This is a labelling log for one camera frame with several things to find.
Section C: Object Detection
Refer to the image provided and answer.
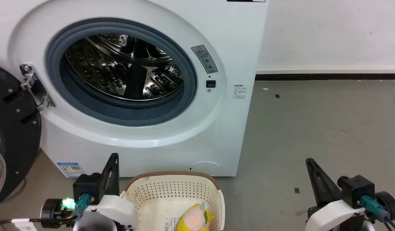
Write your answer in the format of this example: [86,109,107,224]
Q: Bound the grey warning label sticker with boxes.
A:
[191,45,218,74]

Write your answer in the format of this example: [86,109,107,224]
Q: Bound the black wall baseboard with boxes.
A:
[255,73,395,81]

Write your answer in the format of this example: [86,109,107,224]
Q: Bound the cream perforated laundry basket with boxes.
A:
[120,172,225,231]

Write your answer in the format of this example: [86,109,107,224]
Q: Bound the teal-plug left gripper cable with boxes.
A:
[0,193,90,227]

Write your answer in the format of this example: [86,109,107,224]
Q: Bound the teal-plug gripper cable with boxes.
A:
[360,196,395,231]
[0,193,90,227]

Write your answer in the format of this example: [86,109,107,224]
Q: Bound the black washing machine door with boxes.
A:
[0,63,42,209]

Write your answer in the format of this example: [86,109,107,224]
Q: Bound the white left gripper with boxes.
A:
[40,153,139,231]

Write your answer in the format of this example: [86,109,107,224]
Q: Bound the white front-load washing machine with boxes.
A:
[0,0,269,177]

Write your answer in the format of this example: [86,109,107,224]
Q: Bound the round white filter cover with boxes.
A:
[188,161,222,177]

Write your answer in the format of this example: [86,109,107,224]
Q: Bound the metal washing machine door hinge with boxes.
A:
[20,64,56,111]

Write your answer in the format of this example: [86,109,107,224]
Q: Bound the teal-plug right gripper cable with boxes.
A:
[360,196,395,231]

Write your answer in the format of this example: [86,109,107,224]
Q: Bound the grey rubber door gasket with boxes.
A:
[46,18,198,126]

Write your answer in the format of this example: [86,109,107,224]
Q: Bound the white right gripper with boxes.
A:
[305,158,395,231]

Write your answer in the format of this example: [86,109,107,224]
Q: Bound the white sticker inside basket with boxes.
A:
[165,217,182,231]

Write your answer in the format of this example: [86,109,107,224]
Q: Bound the small printed text sticker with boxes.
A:
[234,84,247,100]

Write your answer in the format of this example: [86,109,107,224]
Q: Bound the yellow pink plush toy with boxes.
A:
[175,201,214,231]

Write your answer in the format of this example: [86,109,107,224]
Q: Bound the blue energy label sticker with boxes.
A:
[57,162,85,178]

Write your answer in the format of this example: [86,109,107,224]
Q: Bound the stainless steel washing machine drum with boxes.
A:
[65,34,184,101]

